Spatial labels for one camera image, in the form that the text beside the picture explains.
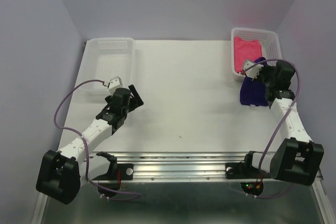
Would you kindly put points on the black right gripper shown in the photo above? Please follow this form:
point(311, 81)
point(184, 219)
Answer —
point(265, 67)

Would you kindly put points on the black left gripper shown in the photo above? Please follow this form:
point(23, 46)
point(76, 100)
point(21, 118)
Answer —
point(137, 98)

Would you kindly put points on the purple towel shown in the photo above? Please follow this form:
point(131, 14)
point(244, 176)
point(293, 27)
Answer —
point(252, 92)

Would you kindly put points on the pink microfiber towel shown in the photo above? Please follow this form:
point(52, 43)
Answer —
point(245, 50)

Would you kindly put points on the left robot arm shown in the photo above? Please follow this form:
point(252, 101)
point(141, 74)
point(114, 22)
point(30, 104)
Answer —
point(63, 172)

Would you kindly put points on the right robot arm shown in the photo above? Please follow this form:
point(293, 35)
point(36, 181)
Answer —
point(290, 155)

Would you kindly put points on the white right plastic basket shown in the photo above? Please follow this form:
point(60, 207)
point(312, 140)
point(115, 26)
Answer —
point(269, 42)

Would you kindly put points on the white plastic basket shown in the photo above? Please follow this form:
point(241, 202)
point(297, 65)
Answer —
point(106, 58)
point(269, 42)

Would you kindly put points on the white left plastic basket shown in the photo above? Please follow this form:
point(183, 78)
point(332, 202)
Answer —
point(106, 58)

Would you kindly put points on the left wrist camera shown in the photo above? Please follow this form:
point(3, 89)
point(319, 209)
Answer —
point(113, 84)

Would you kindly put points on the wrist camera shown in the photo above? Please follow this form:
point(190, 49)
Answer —
point(113, 84)
point(251, 69)

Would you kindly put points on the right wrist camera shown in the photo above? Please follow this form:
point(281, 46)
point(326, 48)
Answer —
point(251, 69)

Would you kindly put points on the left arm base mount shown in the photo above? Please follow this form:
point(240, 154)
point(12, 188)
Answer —
point(104, 166)

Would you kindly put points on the aluminium rail frame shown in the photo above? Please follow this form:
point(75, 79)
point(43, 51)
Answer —
point(180, 143)

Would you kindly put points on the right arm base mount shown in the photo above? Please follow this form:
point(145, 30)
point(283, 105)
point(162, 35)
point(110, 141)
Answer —
point(248, 168)

